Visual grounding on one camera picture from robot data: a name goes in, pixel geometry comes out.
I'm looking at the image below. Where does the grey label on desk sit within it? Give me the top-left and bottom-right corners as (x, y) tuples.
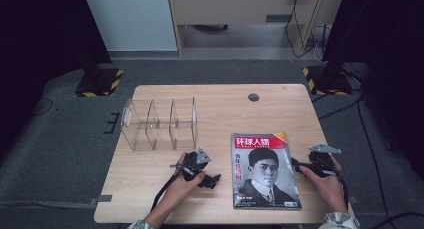
(265, 13), (293, 24)

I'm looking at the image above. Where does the hand-held gripper cable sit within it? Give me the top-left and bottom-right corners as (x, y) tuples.
(328, 162), (350, 208)
(150, 171), (183, 213)

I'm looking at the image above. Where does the bundle of cables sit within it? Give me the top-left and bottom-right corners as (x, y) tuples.
(308, 23), (333, 63)

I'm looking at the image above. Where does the person's right hand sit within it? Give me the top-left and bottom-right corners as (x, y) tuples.
(299, 155), (349, 214)

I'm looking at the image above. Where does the black socket cable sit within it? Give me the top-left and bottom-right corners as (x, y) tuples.
(284, 0), (316, 59)

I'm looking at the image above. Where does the right hand-held gripper cable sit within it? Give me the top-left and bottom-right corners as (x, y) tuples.
(328, 162), (350, 208)

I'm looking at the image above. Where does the long black floor cable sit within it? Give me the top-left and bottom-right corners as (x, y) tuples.
(316, 95), (393, 229)

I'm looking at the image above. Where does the clear acrylic file rack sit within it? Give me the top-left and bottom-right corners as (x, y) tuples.
(119, 96), (199, 153)

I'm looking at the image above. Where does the person's left hand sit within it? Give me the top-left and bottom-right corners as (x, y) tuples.
(163, 151), (207, 210)

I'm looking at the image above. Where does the grey floor tape strip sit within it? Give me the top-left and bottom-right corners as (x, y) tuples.
(89, 194), (114, 207)

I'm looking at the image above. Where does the black curtain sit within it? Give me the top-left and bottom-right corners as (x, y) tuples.
(0, 0), (113, 160)
(321, 0), (424, 172)

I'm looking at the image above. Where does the striped black stand base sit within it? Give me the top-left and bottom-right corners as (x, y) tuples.
(302, 65), (354, 97)
(74, 67), (125, 98)

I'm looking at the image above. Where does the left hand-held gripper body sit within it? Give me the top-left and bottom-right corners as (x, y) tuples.
(169, 147), (213, 183)

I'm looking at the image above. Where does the white cabinet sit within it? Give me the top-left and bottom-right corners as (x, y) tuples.
(81, 0), (179, 53)

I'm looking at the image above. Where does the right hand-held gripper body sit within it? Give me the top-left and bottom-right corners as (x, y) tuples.
(307, 143), (343, 179)

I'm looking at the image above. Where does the thin looped floor cable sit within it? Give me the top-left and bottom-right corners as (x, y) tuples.
(32, 96), (55, 117)

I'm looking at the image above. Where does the left hand-held gripper cable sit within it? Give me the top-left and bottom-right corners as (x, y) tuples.
(150, 171), (183, 213)

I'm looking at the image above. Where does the magazine with portrait cover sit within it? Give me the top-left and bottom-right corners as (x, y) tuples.
(230, 131), (303, 211)

